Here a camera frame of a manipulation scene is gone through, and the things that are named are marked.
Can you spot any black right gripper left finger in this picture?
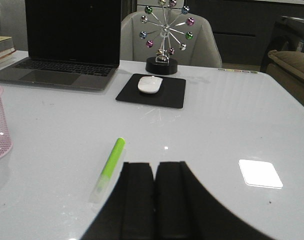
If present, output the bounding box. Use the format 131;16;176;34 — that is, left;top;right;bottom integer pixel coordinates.
81;162;155;240

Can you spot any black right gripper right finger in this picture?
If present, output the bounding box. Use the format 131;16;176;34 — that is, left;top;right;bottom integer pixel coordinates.
155;161;269;240

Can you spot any green highlighter pen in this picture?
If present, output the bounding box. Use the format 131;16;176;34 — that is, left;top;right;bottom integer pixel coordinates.
89;137;126;204

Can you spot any black mouse pad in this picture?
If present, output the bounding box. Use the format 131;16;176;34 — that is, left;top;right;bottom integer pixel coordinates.
115;73;186;109

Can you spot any white computer mouse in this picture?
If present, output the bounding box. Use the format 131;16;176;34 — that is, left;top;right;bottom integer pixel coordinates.
137;75;163;94

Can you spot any ferris wheel desk ornament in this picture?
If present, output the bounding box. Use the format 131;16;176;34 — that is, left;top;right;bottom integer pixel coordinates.
140;0;195;75

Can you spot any grey laptop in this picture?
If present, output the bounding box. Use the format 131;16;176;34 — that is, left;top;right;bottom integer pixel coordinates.
0;0;122;91

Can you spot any bottom book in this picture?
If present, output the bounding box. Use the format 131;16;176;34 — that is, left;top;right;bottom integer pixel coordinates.
0;55;16;66

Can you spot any middle book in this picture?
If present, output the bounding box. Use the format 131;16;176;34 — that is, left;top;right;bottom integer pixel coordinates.
0;47;16;58

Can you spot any dark side table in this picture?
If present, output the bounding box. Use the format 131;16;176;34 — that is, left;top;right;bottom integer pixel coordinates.
260;16;304;73

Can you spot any top yellow book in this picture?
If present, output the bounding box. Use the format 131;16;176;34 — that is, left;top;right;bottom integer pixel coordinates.
0;36;14;52

